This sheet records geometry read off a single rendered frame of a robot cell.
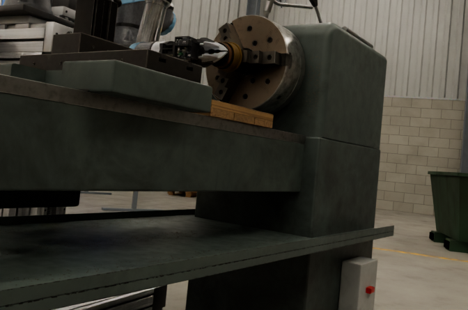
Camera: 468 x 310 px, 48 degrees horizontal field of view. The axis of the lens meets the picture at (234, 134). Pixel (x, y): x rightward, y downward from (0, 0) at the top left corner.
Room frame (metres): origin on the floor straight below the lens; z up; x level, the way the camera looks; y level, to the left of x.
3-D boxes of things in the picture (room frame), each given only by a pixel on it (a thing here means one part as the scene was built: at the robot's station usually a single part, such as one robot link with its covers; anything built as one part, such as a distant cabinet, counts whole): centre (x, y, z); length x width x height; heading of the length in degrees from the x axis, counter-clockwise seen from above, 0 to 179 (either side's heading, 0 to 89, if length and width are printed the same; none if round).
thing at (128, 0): (2.12, 0.46, 1.33); 0.13 x 0.12 x 0.14; 140
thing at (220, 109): (1.49, 0.12, 0.89); 0.36 x 0.30 x 0.04; 56
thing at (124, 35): (2.12, 0.47, 1.21); 0.15 x 0.15 x 0.10
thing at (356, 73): (2.07, -0.25, 1.06); 0.59 x 0.48 x 0.39; 146
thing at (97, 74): (1.21, 0.36, 0.90); 0.53 x 0.30 x 0.06; 56
